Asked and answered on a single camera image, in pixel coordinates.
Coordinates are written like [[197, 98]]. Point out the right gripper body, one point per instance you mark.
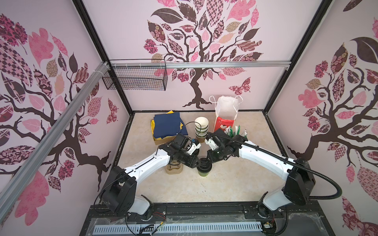
[[216, 154]]

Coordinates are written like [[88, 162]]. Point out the aluminium frame bar back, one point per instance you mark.
[[200, 64]]

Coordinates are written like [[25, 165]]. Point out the cardboard napkin box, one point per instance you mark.
[[161, 141]]

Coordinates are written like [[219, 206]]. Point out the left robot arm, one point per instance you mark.
[[119, 191]]

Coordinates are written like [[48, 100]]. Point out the yellow napkins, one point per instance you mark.
[[152, 129]]

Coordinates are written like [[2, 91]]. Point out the green white straw packets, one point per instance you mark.
[[237, 130]]

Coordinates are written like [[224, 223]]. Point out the red white paper bag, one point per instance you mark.
[[226, 110]]

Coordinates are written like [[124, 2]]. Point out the black cup lid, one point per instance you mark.
[[205, 164]]

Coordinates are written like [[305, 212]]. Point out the stack of paper cups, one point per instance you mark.
[[201, 128]]

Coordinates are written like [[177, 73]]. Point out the black wire basket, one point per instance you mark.
[[136, 74]]

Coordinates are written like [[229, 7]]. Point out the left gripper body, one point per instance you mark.
[[186, 159]]

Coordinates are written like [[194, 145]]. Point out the aluminium frame bar left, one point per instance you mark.
[[21, 179]]

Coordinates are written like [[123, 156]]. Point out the pulp cup carrier tray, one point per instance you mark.
[[174, 168]]

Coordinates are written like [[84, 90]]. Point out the green paper coffee cup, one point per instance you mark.
[[203, 173]]

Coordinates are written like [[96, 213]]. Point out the white cable duct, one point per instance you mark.
[[175, 228]]

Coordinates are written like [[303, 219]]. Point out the aluminium frame bar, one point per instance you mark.
[[21, 179], [200, 64]]

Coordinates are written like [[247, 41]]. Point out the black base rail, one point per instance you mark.
[[308, 220]]

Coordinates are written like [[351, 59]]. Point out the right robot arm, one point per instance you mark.
[[299, 178]]

